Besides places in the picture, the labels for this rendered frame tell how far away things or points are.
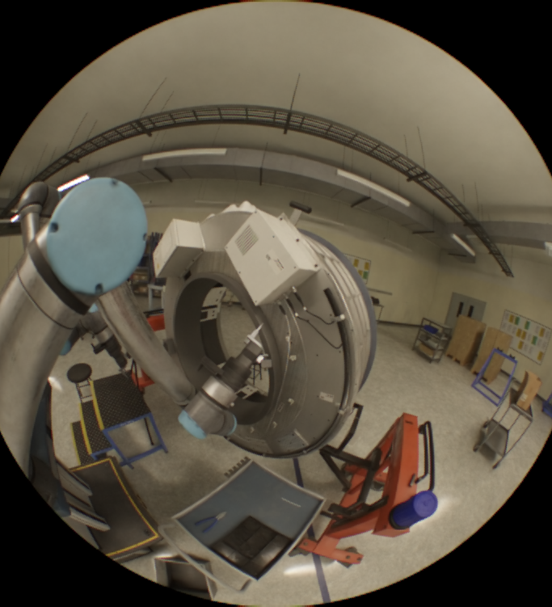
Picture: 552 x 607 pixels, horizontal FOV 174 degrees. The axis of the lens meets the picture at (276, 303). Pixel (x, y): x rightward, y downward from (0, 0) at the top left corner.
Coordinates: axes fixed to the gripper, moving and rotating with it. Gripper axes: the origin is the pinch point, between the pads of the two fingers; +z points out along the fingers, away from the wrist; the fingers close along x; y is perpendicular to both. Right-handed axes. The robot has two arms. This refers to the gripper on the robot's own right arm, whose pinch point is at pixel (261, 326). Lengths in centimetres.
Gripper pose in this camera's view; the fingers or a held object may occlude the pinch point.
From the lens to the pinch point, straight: 55.0
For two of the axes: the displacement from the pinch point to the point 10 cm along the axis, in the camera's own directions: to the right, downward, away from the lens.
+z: 5.4, -6.7, 5.1
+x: 3.0, -4.1, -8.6
